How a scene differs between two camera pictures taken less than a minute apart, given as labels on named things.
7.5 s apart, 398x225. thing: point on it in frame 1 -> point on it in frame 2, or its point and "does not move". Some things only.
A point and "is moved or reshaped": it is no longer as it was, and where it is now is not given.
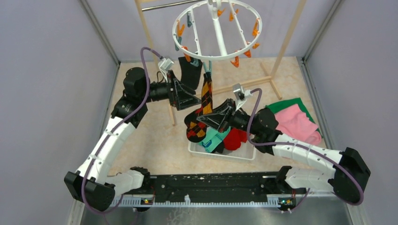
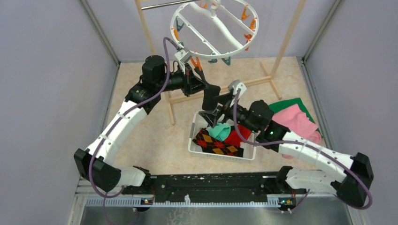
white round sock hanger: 216,5 is moved or reshaped
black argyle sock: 195,131 -> 204,139
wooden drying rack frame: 270,78 does not move
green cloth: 277,106 does not move
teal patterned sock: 213,138 does not move
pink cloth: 294,123 does not move
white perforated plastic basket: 247,152 does not move
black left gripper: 179,96 -> 192,84
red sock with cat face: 233,140 does not move
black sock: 190,74 is moved or reshaped
